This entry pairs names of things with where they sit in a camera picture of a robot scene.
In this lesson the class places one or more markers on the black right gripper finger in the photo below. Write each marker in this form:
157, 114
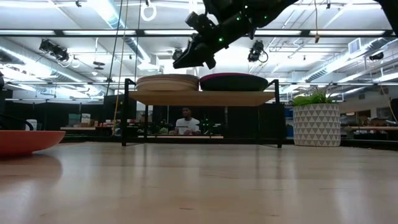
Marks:
188, 49
186, 63

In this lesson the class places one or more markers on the grey plate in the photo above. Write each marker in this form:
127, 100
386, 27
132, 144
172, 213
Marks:
168, 75

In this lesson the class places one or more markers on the pale pink plate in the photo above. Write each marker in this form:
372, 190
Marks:
168, 80

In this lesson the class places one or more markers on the peach plate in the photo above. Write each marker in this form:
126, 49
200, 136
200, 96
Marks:
168, 86

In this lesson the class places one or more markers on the magenta plate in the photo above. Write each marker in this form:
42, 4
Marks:
231, 75

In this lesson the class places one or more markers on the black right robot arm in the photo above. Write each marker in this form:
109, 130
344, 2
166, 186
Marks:
264, 12

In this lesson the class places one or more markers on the black ceiling spotlight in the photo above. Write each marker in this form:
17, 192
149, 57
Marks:
177, 54
256, 51
54, 49

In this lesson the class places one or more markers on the dark maroon plate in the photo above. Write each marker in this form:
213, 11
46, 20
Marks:
233, 85

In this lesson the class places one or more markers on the person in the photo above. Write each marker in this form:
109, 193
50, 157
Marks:
187, 123

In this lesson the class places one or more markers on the green plant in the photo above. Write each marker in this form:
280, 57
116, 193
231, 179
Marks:
311, 98

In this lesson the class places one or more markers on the white triangle-patterned planter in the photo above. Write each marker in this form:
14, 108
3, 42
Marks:
317, 124

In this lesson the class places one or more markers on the white container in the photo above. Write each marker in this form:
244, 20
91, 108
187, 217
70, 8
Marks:
31, 124

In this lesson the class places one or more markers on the orange bowl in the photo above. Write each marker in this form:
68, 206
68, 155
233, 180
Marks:
25, 141

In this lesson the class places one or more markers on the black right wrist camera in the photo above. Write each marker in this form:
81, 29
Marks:
200, 23

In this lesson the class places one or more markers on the wooden shelf black metal frame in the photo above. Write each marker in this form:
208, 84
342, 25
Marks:
202, 98

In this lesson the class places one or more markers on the silver ventilation duct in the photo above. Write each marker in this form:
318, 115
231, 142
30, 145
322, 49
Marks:
124, 31

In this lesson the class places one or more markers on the black overhead frame beam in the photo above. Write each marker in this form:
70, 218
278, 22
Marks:
93, 32

